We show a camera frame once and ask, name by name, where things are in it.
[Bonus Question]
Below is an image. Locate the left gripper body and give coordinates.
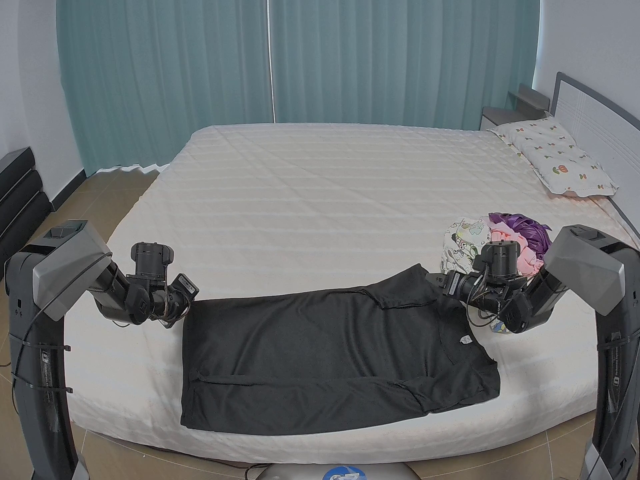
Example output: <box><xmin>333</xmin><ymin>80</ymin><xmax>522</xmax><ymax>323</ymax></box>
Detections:
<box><xmin>162</xmin><ymin>272</ymin><xmax>201</xmax><ymax>330</ymax></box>

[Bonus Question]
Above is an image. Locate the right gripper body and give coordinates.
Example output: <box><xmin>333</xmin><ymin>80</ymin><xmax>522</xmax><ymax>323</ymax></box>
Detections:
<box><xmin>442</xmin><ymin>270</ymin><xmax>474</xmax><ymax>302</ymax></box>

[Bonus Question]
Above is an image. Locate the black polo shirt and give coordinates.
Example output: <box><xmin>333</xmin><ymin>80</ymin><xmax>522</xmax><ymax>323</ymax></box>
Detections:
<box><xmin>180</xmin><ymin>263</ymin><xmax>502</xmax><ymax>436</ymax></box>

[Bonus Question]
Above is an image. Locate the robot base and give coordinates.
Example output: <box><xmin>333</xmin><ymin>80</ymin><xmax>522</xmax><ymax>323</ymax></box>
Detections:
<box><xmin>252</xmin><ymin>460</ymin><xmax>421</xmax><ymax>480</ymax></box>

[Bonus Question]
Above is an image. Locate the bed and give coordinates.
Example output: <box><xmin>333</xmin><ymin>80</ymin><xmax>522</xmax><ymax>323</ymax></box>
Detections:
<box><xmin>62</xmin><ymin>72</ymin><xmax>640</xmax><ymax>461</ymax></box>

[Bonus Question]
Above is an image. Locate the white printed garment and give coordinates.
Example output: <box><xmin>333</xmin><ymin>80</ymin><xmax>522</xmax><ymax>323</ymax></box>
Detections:
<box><xmin>441</xmin><ymin>217</ymin><xmax>513</xmax><ymax>335</ymax></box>

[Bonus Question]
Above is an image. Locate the pink garment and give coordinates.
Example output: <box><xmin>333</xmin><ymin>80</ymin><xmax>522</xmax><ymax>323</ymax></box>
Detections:
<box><xmin>489</xmin><ymin>228</ymin><xmax>543</xmax><ymax>276</ymax></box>

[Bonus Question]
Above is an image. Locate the purple garment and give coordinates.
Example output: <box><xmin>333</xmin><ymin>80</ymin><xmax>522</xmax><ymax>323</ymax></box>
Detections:
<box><xmin>487</xmin><ymin>212</ymin><xmax>552</xmax><ymax>256</ymax></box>

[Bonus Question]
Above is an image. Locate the white printed pillow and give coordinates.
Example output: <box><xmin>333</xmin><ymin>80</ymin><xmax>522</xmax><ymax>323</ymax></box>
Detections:
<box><xmin>487</xmin><ymin>115</ymin><xmax>620</xmax><ymax>198</ymax></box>

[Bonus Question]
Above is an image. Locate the grey bedside table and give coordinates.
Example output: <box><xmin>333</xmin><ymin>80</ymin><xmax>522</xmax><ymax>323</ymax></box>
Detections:
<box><xmin>481</xmin><ymin>83</ymin><xmax>551</xmax><ymax>131</ymax></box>

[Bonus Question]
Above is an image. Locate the black chest of drawers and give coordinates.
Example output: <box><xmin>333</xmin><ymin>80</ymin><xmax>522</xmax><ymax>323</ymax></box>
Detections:
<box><xmin>0</xmin><ymin>147</ymin><xmax>53</xmax><ymax>256</ymax></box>

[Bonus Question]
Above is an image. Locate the blue-green curtain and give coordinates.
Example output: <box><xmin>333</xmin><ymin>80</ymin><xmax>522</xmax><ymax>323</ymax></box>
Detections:
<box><xmin>57</xmin><ymin>0</ymin><xmax>275</xmax><ymax>176</ymax></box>
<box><xmin>270</xmin><ymin>0</ymin><xmax>543</xmax><ymax>131</ymax></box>

